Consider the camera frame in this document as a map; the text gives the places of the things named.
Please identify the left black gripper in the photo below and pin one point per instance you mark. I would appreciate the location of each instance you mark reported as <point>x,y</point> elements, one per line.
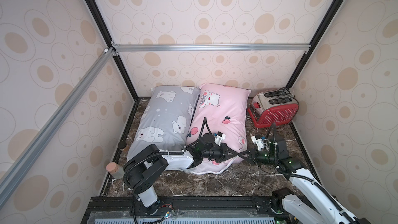
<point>227,150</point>

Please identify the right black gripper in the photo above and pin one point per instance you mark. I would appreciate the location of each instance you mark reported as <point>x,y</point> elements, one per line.
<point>255,154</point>

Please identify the pink peach print pillow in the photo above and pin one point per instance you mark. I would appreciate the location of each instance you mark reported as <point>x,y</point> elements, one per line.
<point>224,108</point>

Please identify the grey bear print pillow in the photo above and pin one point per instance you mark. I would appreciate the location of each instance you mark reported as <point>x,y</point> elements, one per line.
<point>166,119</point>

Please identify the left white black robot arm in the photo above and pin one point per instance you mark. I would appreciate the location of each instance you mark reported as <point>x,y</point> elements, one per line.
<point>142,171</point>

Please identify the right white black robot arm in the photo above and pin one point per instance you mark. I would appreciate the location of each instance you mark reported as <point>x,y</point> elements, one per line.
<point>324,209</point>

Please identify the red silver toaster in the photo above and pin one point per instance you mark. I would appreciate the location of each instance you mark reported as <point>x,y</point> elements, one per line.
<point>273,107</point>

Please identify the black knob bottle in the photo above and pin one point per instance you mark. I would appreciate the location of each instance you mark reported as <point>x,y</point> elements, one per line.
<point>123,146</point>

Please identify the cork stopper glass bottle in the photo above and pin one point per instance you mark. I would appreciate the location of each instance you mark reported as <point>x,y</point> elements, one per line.
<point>115,170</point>

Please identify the horizontal aluminium frame bar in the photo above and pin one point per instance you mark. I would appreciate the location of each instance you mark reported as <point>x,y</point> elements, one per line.
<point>212,47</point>

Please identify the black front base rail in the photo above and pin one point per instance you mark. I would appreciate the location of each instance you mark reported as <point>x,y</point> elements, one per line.
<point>251,209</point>

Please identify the left black corner post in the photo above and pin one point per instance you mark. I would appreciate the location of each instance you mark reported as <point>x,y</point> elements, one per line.
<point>103,29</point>

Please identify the black corner post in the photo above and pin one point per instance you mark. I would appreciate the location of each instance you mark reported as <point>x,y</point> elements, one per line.
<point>103,29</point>
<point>324,25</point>

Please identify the right black corner post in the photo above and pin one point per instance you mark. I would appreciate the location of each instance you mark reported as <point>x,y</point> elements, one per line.
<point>324,25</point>

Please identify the diagonal aluminium frame bar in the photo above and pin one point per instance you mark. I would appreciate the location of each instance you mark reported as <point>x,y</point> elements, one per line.
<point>23,164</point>

